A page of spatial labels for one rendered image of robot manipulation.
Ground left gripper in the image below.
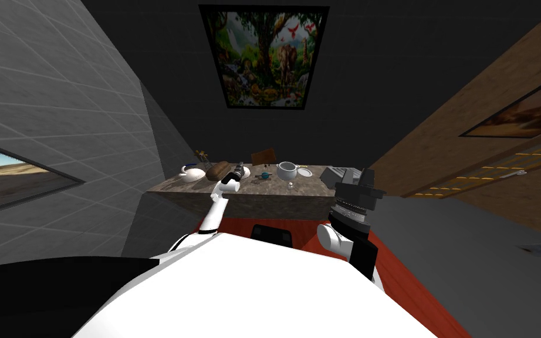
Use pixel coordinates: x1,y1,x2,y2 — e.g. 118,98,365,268
221,163,246,185

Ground brown and yellow stand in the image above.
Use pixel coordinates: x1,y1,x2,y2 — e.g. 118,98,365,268
194,150,214,172

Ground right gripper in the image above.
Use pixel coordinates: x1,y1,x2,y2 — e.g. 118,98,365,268
334,167,387,212

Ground white teapot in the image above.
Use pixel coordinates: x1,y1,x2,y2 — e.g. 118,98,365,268
178,164,207,184

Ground jungle animals picture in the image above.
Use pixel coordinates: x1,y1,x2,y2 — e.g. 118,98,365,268
198,4,331,111

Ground grey toaster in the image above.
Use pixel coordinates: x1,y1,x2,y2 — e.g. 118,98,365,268
319,166,364,190

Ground red rug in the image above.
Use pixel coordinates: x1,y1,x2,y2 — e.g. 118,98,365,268
194,218,474,338

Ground stone grey table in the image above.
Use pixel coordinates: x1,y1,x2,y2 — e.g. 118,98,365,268
146,163,343,221

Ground window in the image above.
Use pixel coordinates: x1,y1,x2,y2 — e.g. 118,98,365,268
0,136,86,221

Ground brown bread loaf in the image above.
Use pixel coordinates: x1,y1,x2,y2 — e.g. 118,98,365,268
205,160,231,182

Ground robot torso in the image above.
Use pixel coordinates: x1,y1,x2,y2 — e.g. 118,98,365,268
70,224,441,338

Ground white pot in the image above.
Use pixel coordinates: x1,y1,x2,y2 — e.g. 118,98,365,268
276,161,299,181

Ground brown landscape picture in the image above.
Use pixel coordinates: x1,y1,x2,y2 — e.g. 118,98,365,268
458,67,541,140

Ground brown panelled door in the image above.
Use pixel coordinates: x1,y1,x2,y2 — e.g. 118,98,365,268
404,133,541,200

